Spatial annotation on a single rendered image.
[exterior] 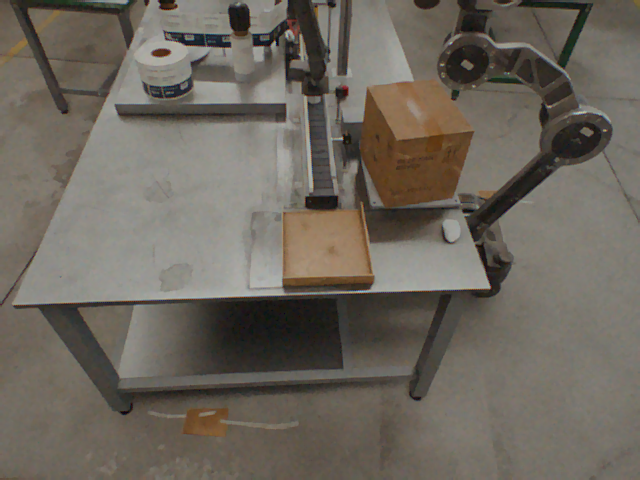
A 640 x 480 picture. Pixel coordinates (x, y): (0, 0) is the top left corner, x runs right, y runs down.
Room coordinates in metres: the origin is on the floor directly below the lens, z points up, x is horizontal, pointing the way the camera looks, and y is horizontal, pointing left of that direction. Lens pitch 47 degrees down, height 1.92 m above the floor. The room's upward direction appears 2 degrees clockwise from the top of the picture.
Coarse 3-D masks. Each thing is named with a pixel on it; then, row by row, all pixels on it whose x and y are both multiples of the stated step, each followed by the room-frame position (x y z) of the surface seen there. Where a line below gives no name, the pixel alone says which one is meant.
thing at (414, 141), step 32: (384, 96) 1.34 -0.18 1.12; (416, 96) 1.34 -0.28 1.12; (448, 96) 1.35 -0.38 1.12; (384, 128) 1.21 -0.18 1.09; (416, 128) 1.17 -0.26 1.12; (448, 128) 1.18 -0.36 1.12; (384, 160) 1.17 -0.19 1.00; (416, 160) 1.13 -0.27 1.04; (448, 160) 1.16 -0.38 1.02; (384, 192) 1.13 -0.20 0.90; (416, 192) 1.13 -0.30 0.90; (448, 192) 1.16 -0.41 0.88
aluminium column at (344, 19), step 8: (344, 0) 1.98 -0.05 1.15; (352, 0) 1.99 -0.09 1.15; (344, 8) 1.98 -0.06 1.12; (344, 16) 1.98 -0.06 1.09; (344, 24) 1.99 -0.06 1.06; (344, 32) 1.99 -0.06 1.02; (344, 40) 1.99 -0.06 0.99; (344, 48) 1.99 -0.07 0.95; (344, 56) 1.99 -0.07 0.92; (344, 64) 1.98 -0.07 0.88; (344, 72) 1.98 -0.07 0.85
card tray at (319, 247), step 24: (288, 216) 1.07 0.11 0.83; (312, 216) 1.08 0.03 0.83; (336, 216) 1.08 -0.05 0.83; (360, 216) 1.08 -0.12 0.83; (288, 240) 0.97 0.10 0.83; (312, 240) 0.97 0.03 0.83; (336, 240) 0.98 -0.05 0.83; (360, 240) 0.98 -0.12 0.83; (288, 264) 0.87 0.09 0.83; (312, 264) 0.88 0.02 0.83; (336, 264) 0.88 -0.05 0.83; (360, 264) 0.88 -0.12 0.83
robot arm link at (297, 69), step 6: (294, 60) 1.54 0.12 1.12; (306, 60) 1.55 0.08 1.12; (294, 66) 1.52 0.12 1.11; (300, 66) 1.52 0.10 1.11; (306, 66) 1.52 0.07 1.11; (318, 66) 1.47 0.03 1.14; (294, 72) 1.52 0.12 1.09; (300, 72) 1.52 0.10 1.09; (306, 72) 1.50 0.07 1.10; (312, 72) 1.48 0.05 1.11; (318, 72) 1.47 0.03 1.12; (288, 78) 1.52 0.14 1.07; (294, 78) 1.51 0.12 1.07; (300, 78) 1.51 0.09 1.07
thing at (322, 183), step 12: (300, 60) 2.01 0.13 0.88; (312, 108) 1.63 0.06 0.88; (312, 120) 1.55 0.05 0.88; (324, 120) 1.55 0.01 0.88; (312, 132) 1.47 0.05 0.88; (324, 132) 1.47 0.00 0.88; (312, 144) 1.40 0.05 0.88; (324, 144) 1.40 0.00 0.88; (312, 156) 1.33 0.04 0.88; (324, 156) 1.33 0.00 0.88; (312, 168) 1.26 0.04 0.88; (324, 168) 1.26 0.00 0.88; (324, 180) 1.20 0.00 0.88; (312, 192) 1.14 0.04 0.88; (324, 192) 1.14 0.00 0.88
